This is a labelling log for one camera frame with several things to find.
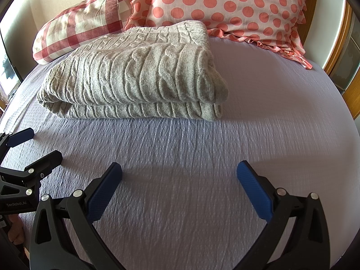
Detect pink polka dot pillow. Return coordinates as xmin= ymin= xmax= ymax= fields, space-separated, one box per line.
xmin=123 ymin=0 xmax=317 ymax=71

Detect grey cable-knit sweater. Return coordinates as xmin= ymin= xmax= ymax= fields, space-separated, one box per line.
xmin=37 ymin=20 xmax=229 ymax=122

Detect bed with lavender sheet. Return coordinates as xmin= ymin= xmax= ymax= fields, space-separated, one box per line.
xmin=0 ymin=32 xmax=360 ymax=270

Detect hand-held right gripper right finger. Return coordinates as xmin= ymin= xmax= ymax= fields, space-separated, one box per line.
xmin=236 ymin=160 xmax=330 ymax=270

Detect red checked pillow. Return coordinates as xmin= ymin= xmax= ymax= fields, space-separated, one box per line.
xmin=32 ymin=0 xmax=133 ymax=66

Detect wooden headboard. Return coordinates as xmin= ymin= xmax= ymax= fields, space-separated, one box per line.
xmin=303 ymin=0 xmax=320 ymax=34

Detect person's left hand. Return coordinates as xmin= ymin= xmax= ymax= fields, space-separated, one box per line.
xmin=7 ymin=214 xmax=25 ymax=246

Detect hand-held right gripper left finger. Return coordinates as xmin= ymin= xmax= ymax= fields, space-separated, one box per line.
xmin=29 ymin=162 xmax=126 ymax=270

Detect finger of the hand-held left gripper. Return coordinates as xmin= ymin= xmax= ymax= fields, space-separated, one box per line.
xmin=0 ymin=128 xmax=35 ymax=164
xmin=0 ymin=150 xmax=63 ymax=196

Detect wooden framed glass door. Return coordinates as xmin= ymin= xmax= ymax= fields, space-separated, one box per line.
xmin=323 ymin=2 xmax=360 ymax=120

